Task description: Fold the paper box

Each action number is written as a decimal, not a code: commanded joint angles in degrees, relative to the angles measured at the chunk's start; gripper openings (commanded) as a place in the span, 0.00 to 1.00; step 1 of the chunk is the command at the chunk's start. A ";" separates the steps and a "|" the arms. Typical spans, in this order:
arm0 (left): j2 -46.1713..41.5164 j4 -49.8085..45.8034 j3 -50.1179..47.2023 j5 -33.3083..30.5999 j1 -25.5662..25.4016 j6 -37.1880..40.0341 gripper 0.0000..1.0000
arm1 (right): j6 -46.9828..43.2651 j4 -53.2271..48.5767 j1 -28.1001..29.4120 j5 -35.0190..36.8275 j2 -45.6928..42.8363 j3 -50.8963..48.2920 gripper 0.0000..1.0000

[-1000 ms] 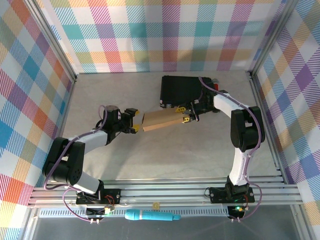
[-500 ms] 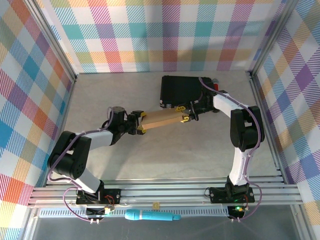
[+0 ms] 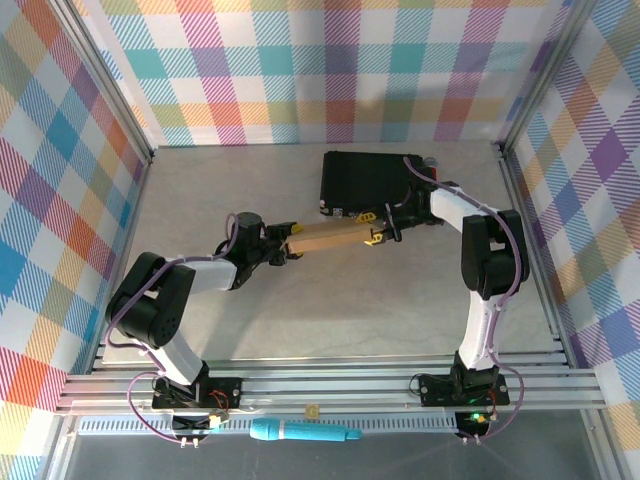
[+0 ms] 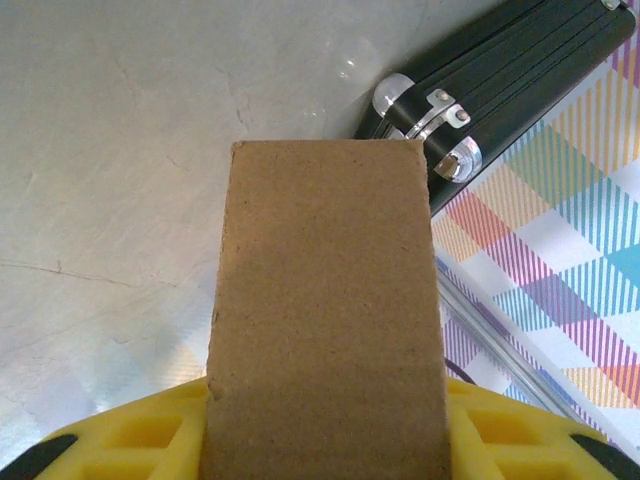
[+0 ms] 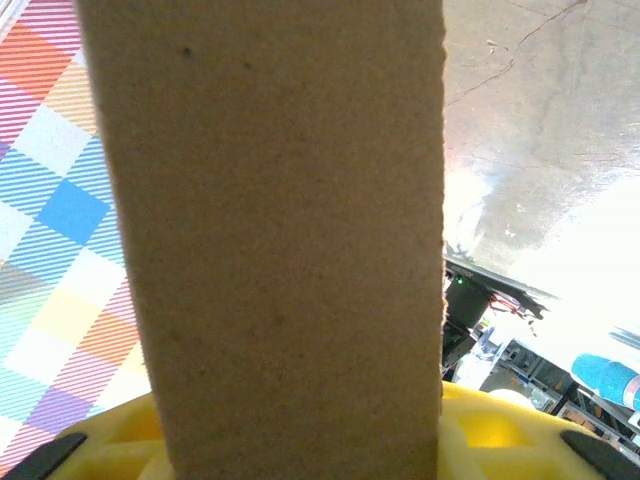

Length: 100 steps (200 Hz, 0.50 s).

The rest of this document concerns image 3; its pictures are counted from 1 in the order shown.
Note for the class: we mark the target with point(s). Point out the brown cardboard box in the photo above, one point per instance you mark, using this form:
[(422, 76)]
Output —
[(330, 237)]

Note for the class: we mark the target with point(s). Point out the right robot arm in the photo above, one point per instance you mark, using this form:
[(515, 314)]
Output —
[(492, 260)]

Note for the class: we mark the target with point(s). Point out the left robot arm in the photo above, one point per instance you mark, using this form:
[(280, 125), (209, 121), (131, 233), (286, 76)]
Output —
[(150, 305)]

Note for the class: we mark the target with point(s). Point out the black ribbed carry case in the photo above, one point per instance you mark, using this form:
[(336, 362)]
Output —
[(360, 175)]

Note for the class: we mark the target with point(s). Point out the red glitter microphone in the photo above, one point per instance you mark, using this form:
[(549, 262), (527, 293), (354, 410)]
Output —
[(435, 173)]

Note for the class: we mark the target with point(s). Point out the small wooden letter cube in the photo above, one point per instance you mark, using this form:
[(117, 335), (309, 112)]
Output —
[(313, 410)]

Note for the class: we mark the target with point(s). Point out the blue marker pen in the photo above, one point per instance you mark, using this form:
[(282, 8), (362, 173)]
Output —
[(300, 431)]

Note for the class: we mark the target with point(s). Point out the black controller board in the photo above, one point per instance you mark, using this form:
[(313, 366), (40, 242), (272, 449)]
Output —
[(472, 422), (192, 422)]

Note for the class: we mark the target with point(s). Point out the aluminium frame cross rails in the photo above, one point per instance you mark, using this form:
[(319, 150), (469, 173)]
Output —
[(325, 387)]

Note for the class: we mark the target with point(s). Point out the aluminium side rail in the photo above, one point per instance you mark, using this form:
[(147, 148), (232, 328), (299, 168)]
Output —
[(537, 280)]

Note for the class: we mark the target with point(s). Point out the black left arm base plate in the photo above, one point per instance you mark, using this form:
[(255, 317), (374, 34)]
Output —
[(220, 392)]

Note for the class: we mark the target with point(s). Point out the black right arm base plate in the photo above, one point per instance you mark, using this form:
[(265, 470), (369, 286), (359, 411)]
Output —
[(435, 390)]

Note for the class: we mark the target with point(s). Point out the aluminium upright frame post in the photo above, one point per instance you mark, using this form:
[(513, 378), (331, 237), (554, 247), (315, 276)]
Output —
[(100, 75), (545, 75)]

